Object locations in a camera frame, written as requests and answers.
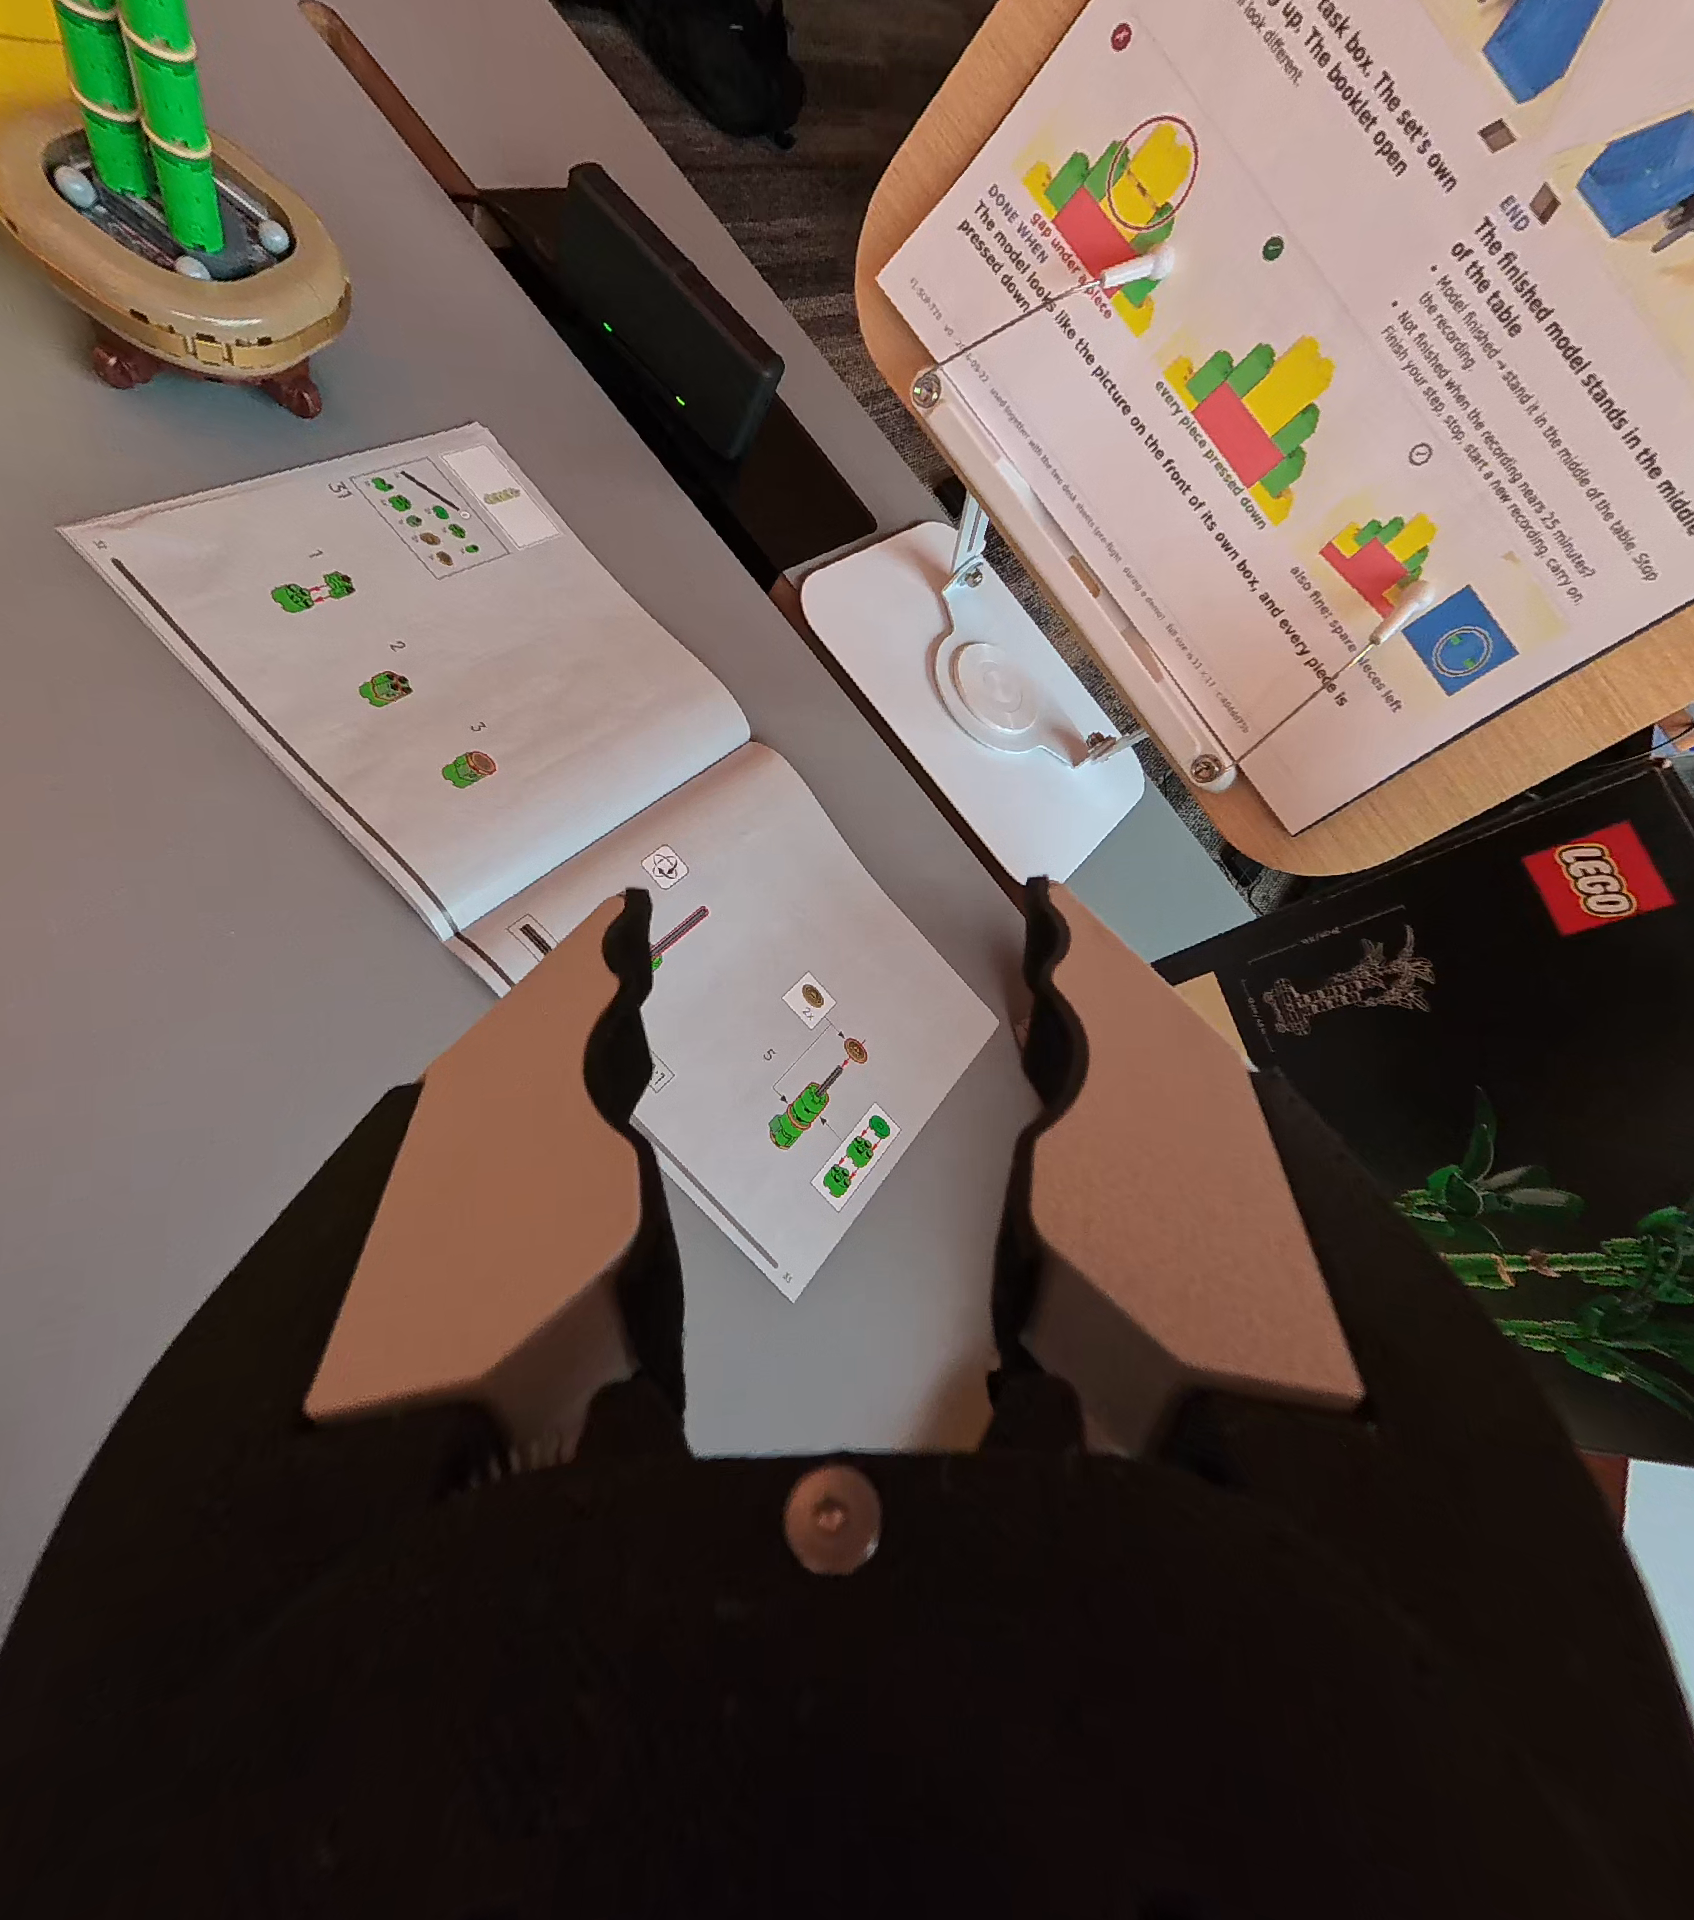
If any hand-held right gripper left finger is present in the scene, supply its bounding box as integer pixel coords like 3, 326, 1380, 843
302, 887, 684, 1479

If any black brick set box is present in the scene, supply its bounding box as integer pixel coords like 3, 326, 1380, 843
1153, 756, 1694, 1488

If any green bamboo brick model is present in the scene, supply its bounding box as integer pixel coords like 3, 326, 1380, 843
0, 0, 354, 420

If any open instruction booklet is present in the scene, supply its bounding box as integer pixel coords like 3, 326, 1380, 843
56, 422, 1002, 1303

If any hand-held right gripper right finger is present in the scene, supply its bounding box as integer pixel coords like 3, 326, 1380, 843
987, 875, 1366, 1463

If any black bag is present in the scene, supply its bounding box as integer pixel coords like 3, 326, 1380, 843
658, 0, 808, 149

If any black box with green lights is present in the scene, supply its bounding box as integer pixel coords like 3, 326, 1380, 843
554, 161, 785, 463

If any grey desk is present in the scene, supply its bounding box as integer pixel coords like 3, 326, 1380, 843
0, 0, 1261, 1698

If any printed instruction sheet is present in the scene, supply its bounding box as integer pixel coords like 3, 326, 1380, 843
875, 0, 1694, 833

